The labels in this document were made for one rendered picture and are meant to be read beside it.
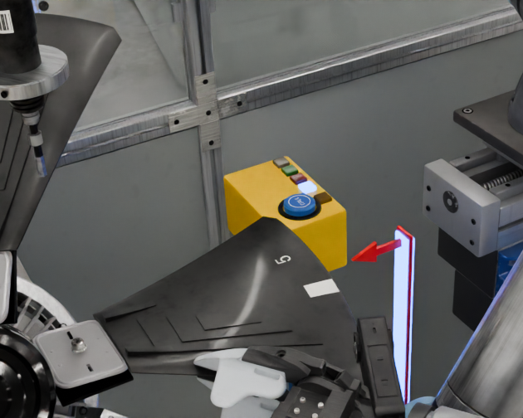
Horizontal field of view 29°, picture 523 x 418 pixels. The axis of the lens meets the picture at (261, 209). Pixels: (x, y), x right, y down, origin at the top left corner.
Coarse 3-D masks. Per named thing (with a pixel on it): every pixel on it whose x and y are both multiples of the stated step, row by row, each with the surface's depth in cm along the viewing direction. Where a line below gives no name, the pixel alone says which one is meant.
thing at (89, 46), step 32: (64, 32) 94; (96, 32) 93; (96, 64) 92; (64, 96) 91; (0, 128) 92; (64, 128) 90; (0, 160) 91; (32, 160) 90; (0, 192) 90; (32, 192) 89; (0, 224) 89
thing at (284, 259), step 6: (282, 252) 103; (288, 252) 103; (270, 258) 103; (276, 258) 103; (282, 258) 103; (288, 258) 103; (294, 258) 103; (276, 264) 102; (282, 264) 102; (288, 264) 102
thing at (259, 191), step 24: (264, 168) 138; (240, 192) 134; (264, 192) 133; (288, 192) 133; (312, 192) 133; (240, 216) 136; (288, 216) 128; (312, 216) 128; (336, 216) 129; (312, 240) 129; (336, 240) 131; (336, 264) 133
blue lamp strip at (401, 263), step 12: (396, 252) 106; (396, 264) 107; (396, 276) 108; (396, 288) 109; (396, 300) 109; (396, 312) 110; (396, 324) 111; (396, 336) 112; (396, 348) 113; (396, 360) 114
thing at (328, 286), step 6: (318, 282) 101; (324, 282) 101; (330, 282) 101; (306, 288) 100; (312, 288) 100; (318, 288) 100; (324, 288) 100; (330, 288) 101; (336, 288) 101; (312, 294) 99; (318, 294) 100
